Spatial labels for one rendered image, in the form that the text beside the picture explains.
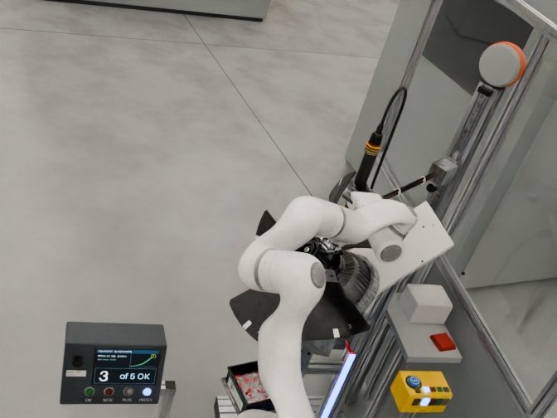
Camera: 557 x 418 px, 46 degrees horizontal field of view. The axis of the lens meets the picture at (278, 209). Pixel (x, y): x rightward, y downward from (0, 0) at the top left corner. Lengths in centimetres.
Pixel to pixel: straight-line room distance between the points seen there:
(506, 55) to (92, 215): 271
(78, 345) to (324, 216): 71
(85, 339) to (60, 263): 212
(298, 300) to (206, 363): 206
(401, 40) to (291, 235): 351
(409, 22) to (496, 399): 297
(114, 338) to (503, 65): 161
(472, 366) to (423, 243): 58
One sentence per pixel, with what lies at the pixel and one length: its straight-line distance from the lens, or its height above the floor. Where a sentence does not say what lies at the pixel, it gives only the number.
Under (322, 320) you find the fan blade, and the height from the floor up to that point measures 116.
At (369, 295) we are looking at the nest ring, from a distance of 238.
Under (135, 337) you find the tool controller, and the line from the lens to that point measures 183.
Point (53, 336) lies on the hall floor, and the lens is 351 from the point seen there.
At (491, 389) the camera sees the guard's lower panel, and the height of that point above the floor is 88.
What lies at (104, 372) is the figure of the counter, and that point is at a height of 117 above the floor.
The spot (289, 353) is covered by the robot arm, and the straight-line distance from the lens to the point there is 151.
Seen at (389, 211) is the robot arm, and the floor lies 168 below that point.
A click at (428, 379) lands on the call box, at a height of 107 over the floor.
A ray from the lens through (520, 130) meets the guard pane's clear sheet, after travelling 262.
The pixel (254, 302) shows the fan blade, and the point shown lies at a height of 101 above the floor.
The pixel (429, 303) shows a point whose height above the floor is 97.
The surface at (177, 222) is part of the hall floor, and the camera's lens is 431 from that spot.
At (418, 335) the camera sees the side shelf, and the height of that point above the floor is 86.
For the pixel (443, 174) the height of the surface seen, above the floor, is 146.
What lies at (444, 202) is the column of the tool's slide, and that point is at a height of 130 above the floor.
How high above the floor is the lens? 258
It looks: 33 degrees down
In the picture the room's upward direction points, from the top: 17 degrees clockwise
